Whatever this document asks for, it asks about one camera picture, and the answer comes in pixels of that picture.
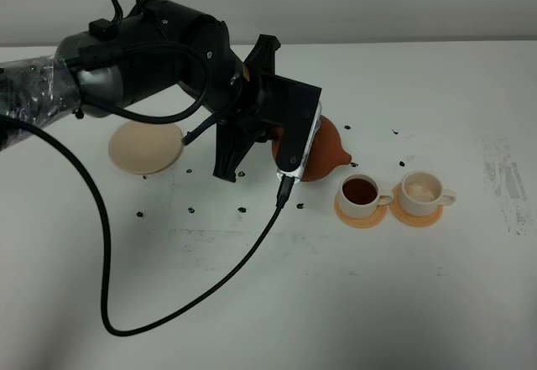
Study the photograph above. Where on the right white teacup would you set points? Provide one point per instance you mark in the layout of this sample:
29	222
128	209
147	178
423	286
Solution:
421	193

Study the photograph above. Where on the orange coaster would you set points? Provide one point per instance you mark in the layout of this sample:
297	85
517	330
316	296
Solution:
413	221
363	223

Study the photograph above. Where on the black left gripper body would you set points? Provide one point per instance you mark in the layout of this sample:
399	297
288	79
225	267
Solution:
252	101

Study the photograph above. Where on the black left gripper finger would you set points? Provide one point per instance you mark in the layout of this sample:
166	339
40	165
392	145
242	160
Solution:
233	141
261	59

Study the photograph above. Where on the right orange coaster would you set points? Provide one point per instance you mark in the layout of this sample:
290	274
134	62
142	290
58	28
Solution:
413	221

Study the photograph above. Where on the brown clay teapot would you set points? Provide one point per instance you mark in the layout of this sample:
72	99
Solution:
326	153

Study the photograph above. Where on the left orange coaster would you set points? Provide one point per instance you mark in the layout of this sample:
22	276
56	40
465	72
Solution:
363	223

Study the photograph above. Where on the white teacup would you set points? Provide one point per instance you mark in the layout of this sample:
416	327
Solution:
421	193
360	195

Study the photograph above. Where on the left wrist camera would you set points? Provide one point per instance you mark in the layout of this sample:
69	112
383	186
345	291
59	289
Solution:
301	124

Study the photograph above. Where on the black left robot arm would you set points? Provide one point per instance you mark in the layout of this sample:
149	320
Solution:
160	65

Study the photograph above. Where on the beige teapot saucer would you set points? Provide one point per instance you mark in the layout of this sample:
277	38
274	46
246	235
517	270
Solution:
144	149

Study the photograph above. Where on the left white teacup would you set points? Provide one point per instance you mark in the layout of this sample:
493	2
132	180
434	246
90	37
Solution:
360	195

